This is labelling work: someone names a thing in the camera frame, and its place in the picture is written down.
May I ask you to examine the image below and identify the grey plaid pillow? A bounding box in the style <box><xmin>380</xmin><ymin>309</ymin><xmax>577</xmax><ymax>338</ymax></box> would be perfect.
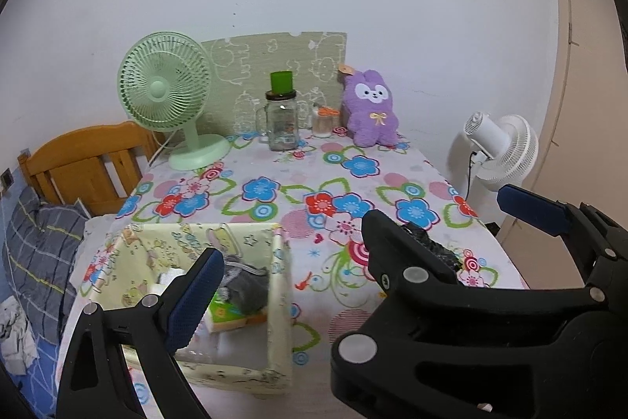
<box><xmin>2</xmin><ymin>190</ymin><xmax>91</xmax><ymax>341</ymax></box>

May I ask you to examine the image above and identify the wooden bed headboard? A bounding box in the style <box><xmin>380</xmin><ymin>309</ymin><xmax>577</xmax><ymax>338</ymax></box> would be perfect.
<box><xmin>18</xmin><ymin>121</ymin><xmax>165</xmax><ymax>218</ymax></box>

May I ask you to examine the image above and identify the purple plush toy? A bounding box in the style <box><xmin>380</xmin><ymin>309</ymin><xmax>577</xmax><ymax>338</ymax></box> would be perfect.
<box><xmin>338</xmin><ymin>64</ymin><xmax>400</xmax><ymax>148</ymax></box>

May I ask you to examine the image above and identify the glass handled jar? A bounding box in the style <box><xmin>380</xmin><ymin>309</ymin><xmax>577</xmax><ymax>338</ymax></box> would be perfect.
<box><xmin>255</xmin><ymin>90</ymin><xmax>301</xmax><ymax>152</ymax></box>

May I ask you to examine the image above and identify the floral tablecloth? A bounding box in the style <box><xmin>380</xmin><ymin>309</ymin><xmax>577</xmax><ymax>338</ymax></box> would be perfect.
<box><xmin>54</xmin><ymin>129</ymin><xmax>531</xmax><ymax>419</ymax></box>

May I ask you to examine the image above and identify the white sock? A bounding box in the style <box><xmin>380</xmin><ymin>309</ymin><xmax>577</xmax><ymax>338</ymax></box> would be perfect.
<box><xmin>147</xmin><ymin>268</ymin><xmax>190</xmax><ymax>299</ymax></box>

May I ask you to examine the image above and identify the yellow cartoon fabric storage box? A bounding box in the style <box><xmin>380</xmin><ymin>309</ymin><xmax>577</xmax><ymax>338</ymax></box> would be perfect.
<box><xmin>73</xmin><ymin>223</ymin><xmax>295</xmax><ymax>395</ymax></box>

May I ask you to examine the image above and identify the beige door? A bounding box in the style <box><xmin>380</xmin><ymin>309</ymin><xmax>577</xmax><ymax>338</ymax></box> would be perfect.
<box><xmin>491</xmin><ymin>0</ymin><xmax>628</xmax><ymax>253</ymax></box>

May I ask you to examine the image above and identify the black fan cable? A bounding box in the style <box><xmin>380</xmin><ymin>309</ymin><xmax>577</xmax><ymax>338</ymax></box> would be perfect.
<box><xmin>466</xmin><ymin>149</ymin><xmax>480</xmax><ymax>200</ymax></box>

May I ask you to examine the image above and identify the white standing fan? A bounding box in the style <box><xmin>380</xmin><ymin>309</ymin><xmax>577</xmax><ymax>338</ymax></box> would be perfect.
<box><xmin>449</xmin><ymin>112</ymin><xmax>539</xmax><ymax>204</ymax></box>

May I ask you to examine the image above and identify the blue bed sheet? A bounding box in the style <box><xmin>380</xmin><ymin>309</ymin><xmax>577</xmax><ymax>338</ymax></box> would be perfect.
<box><xmin>0</xmin><ymin>282</ymin><xmax>67</xmax><ymax>416</ymax></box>

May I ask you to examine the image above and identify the green desk fan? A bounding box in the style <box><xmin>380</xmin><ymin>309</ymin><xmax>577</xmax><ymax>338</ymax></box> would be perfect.
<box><xmin>117</xmin><ymin>32</ymin><xmax>231</xmax><ymax>172</ymax></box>

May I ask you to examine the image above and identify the green patterned foam board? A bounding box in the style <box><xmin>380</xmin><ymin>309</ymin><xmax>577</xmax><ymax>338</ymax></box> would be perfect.
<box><xmin>201</xmin><ymin>31</ymin><xmax>348</xmax><ymax>137</ymax></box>

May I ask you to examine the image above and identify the grey sock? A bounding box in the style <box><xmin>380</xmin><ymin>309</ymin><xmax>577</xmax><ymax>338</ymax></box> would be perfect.
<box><xmin>218</xmin><ymin>253</ymin><xmax>270</xmax><ymax>317</ymax></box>

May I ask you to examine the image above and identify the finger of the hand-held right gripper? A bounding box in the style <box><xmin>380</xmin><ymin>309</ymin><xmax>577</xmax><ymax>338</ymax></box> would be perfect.
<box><xmin>497</xmin><ymin>183</ymin><xmax>628</xmax><ymax>291</ymax></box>
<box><xmin>330</xmin><ymin>209</ymin><xmax>628</xmax><ymax>419</ymax></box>

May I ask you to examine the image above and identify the small glass jar orange lid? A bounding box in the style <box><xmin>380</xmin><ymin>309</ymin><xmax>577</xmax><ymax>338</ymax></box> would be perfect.
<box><xmin>312</xmin><ymin>105</ymin><xmax>340</xmax><ymax>139</ymax></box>

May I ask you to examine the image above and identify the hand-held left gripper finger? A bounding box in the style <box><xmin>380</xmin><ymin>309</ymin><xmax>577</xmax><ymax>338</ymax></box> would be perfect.
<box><xmin>55</xmin><ymin>247</ymin><xmax>226</xmax><ymax>419</ymax></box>

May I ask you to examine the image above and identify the white crumpled cloth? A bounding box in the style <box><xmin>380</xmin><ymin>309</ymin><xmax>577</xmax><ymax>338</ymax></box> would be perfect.
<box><xmin>0</xmin><ymin>298</ymin><xmax>38</xmax><ymax>373</ymax></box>

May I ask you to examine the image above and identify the white fan cable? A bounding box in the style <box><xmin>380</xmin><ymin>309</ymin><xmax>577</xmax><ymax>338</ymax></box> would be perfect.
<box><xmin>148</xmin><ymin>132</ymin><xmax>173</xmax><ymax>165</ymax></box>

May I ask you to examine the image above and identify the cartoon print tissue packet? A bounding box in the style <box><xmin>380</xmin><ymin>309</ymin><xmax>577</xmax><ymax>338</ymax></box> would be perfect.
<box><xmin>205</xmin><ymin>291</ymin><xmax>268</xmax><ymax>332</ymax></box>

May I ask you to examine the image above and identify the black sock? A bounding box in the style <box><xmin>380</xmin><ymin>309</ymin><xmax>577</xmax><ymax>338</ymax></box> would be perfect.
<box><xmin>400</xmin><ymin>223</ymin><xmax>463</xmax><ymax>276</ymax></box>

